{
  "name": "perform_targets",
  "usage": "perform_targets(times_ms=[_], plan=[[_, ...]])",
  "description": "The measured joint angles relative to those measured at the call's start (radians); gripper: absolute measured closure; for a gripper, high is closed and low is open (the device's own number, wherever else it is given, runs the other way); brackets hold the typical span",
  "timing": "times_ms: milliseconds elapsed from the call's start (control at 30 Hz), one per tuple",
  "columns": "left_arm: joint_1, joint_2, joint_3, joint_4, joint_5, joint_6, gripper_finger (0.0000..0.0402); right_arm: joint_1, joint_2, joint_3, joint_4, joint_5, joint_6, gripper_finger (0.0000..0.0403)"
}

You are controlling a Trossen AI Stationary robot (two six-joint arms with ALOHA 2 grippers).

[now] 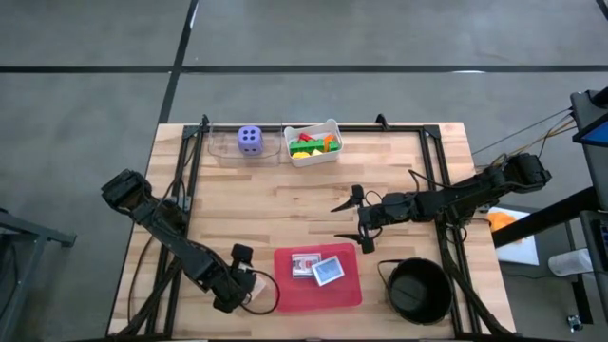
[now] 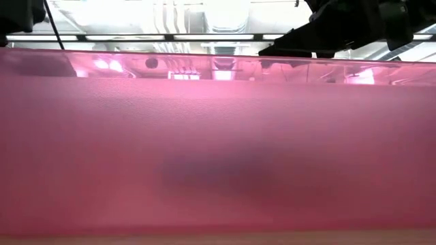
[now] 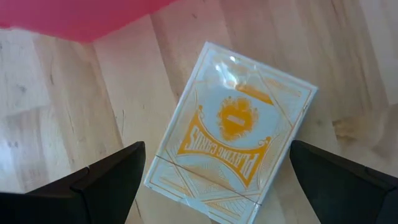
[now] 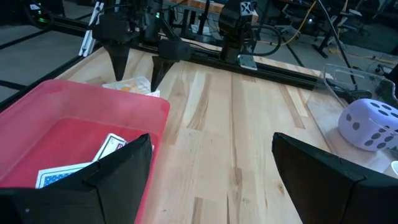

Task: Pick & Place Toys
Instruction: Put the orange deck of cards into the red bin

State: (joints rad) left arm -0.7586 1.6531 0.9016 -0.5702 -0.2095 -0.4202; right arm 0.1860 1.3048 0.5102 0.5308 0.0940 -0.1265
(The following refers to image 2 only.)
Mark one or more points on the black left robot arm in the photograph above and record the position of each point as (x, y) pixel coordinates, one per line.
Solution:
(17, 15)

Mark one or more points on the pink plastic container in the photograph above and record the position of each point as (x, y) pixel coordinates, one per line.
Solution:
(218, 153)

